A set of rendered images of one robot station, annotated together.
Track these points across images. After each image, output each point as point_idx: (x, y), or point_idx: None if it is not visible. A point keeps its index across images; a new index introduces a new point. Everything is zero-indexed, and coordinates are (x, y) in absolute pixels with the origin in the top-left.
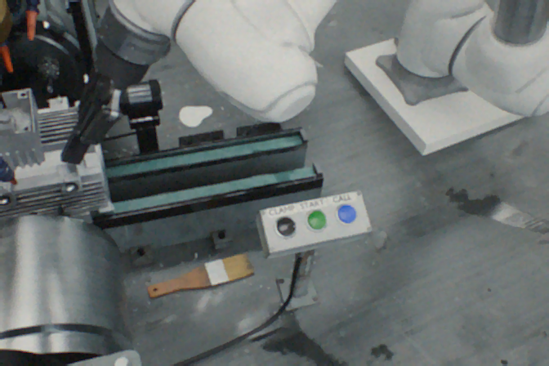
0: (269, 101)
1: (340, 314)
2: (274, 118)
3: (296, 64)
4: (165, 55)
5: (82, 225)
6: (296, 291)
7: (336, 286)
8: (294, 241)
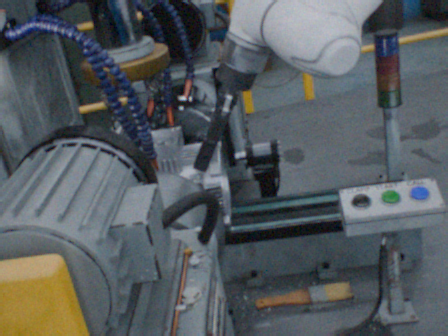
0: (319, 49)
1: (439, 331)
2: (325, 65)
3: (339, 23)
4: (299, 163)
5: (196, 185)
6: (392, 304)
7: (437, 310)
8: (368, 212)
